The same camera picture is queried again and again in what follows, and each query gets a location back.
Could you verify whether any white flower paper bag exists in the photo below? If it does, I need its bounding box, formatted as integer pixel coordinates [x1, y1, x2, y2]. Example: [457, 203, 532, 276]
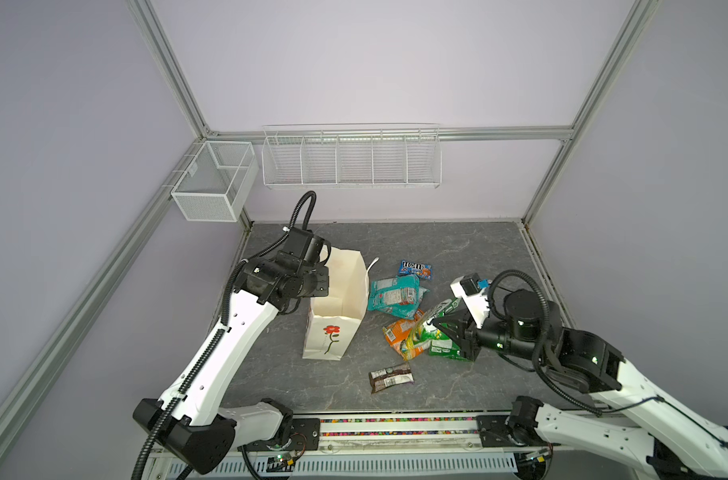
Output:
[302, 248, 379, 361]

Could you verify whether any brown chocolate bar wrapper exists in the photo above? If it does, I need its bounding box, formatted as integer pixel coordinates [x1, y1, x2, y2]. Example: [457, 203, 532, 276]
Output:
[369, 363, 414, 394]

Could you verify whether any yellow green fox's candy bag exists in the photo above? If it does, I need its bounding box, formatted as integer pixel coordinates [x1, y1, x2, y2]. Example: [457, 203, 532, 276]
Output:
[418, 298, 460, 355]

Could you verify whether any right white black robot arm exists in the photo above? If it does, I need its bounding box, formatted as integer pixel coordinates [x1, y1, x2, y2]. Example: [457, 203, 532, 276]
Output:
[424, 269, 728, 479]

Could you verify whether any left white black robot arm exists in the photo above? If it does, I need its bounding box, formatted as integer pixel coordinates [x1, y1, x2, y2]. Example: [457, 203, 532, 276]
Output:
[131, 190, 331, 479]

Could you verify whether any green snack packet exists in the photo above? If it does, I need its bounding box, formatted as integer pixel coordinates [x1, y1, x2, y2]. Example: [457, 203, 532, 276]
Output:
[424, 314, 472, 361]

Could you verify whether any blue m&m's candy packet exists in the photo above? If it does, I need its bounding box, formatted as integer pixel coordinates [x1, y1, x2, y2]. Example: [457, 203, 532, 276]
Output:
[398, 260, 434, 280]

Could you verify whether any teal snack packet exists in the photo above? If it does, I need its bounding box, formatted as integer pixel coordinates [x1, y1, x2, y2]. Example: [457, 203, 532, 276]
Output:
[367, 274, 429, 319]

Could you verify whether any orange snack packet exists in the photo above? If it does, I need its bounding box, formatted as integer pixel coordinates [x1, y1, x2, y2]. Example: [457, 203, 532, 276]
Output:
[382, 309, 425, 360]

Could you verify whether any white mesh box basket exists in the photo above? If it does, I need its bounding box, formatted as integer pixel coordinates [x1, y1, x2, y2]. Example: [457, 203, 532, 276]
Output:
[172, 140, 259, 223]

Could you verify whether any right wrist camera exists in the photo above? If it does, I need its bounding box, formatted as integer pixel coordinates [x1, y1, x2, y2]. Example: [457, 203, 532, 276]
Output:
[451, 273, 490, 329]

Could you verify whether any white wire shelf basket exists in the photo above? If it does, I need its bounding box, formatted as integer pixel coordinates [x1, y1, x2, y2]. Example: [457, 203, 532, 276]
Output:
[262, 123, 443, 188]

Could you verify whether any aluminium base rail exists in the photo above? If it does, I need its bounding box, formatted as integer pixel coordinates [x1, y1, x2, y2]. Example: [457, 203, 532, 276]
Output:
[137, 409, 671, 480]

